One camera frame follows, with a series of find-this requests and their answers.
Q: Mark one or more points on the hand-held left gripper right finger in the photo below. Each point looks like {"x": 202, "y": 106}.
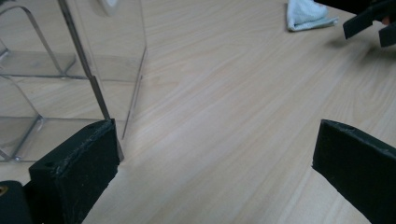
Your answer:
{"x": 358, "y": 168}

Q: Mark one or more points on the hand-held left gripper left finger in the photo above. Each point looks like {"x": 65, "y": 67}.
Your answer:
{"x": 77, "y": 174}

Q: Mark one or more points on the light blue cleaning cloth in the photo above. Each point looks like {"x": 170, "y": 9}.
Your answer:
{"x": 306, "y": 15}

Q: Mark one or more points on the clear acrylic divider organizer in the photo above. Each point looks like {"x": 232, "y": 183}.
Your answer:
{"x": 102, "y": 56}

